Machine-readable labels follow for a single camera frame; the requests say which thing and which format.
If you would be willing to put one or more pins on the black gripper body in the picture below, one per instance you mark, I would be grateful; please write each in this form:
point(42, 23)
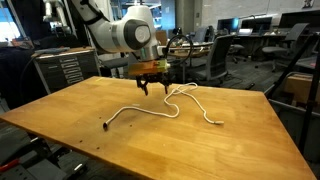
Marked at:
point(153, 79)

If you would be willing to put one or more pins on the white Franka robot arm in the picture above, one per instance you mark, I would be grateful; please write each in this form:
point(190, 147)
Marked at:
point(100, 33)

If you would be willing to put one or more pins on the dark grey mesh chair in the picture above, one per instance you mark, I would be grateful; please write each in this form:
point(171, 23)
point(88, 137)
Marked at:
point(115, 62)

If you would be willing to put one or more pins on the wooden office desk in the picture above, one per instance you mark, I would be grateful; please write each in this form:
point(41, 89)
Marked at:
point(200, 50)

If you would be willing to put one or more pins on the grey swivel office chair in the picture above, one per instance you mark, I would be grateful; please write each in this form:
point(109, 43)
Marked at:
point(215, 56)

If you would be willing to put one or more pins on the dark labelled drawer cabinet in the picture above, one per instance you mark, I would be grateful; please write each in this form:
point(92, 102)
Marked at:
point(66, 70)

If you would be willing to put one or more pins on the black computer monitor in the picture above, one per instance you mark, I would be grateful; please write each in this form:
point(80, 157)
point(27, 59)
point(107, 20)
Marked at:
point(258, 24)
point(300, 19)
point(227, 25)

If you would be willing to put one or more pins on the open silver laptop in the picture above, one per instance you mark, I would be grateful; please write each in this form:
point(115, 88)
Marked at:
point(245, 32)

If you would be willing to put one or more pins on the grey storage bin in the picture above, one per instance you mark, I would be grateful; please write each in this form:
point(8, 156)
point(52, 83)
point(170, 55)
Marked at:
point(290, 120)

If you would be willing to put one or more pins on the cardboard box in bin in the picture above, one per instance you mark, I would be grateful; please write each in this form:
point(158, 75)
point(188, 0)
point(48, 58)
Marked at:
point(300, 88)

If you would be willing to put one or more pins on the black tripod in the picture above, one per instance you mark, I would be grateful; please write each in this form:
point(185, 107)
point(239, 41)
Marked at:
point(311, 93)

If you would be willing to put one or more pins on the tan wrist camera box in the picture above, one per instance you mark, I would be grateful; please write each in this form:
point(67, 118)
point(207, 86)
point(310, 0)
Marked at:
point(148, 67)

